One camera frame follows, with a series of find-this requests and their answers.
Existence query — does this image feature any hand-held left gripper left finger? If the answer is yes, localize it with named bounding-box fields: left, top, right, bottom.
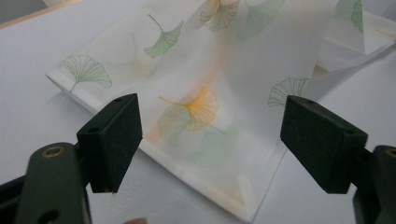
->
left=77, top=92, right=143, bottom=194

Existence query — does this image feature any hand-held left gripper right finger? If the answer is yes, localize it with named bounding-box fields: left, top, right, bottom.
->
left=279, top=94, right=369, bottom=195

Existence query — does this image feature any white leaf-print cloth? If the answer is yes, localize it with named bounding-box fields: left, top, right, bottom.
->
left=46, top=0, right=396, bottom=224

